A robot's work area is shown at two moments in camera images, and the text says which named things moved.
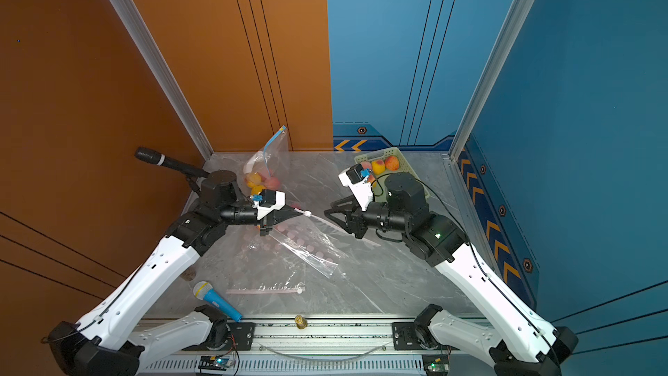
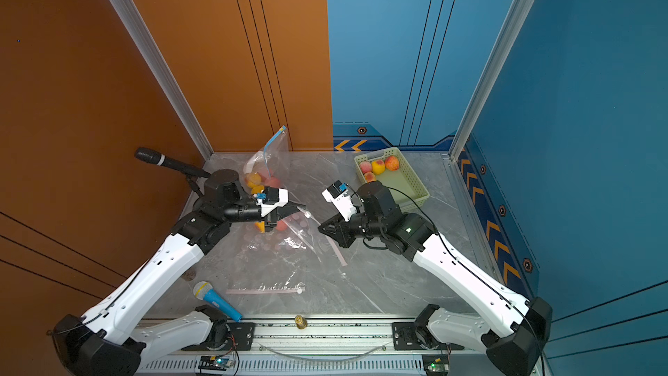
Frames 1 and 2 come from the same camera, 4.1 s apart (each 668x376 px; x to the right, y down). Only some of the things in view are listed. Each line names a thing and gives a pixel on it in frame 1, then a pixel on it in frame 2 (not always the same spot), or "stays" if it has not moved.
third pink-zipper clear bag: (283, 287) stays
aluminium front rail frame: (322, 346) stays
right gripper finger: (347, 205) → (338, 229)
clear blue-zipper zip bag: (270, 168) stays
